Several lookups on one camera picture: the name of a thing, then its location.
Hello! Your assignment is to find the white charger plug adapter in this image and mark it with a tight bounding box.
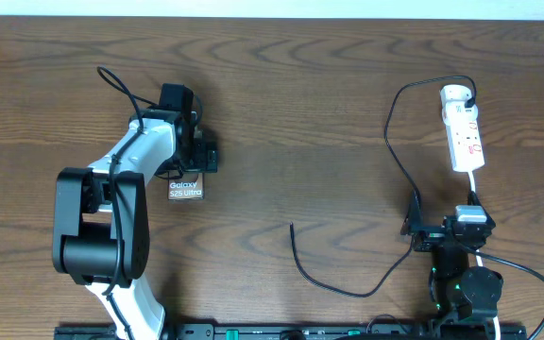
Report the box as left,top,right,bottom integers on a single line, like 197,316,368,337
440,84,472,106

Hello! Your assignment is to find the white power strip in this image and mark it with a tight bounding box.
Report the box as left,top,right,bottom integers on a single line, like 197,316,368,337
442,101,485,173

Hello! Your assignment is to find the white power strip cord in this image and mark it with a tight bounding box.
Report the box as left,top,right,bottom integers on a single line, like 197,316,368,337
467,170,502,340

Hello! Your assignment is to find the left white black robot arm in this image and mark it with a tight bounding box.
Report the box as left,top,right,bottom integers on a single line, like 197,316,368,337
52,83,217,339

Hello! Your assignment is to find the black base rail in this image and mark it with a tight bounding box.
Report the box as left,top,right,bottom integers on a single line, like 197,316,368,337
53,323,527,340

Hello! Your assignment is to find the black USB charging cable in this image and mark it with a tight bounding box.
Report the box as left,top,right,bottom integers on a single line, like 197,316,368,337
289,75,478,298

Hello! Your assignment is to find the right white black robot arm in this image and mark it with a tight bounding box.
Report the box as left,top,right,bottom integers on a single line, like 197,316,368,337
400,192,503,339

